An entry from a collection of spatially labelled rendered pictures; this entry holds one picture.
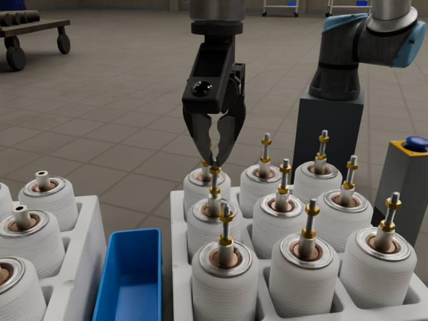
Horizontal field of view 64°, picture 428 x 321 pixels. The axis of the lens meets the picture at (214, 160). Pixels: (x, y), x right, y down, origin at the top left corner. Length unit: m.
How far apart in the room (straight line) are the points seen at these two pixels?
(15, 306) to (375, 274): 0.48
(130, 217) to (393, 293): 0.71
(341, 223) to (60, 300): 0.46
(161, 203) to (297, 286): 0.66
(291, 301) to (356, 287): 0.11
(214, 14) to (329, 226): 0.40
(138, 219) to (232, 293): 0.59
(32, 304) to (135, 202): 0.61
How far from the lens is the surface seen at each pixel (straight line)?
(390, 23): 0.99
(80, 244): 0.68
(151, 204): 1.09
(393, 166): 0.78
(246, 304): 0.52
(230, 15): 0.47
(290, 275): 0.51
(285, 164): 0.58
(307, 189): 0.73
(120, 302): 0.81
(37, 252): 0.62
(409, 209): 0.81
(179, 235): 0.66
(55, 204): 0.71
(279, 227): 0.59
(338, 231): 0.64
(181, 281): 0.58
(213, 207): 0.58
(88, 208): 0.78
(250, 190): 0.69
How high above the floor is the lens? 0.59
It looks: 26 degrees down
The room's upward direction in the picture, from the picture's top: straight up
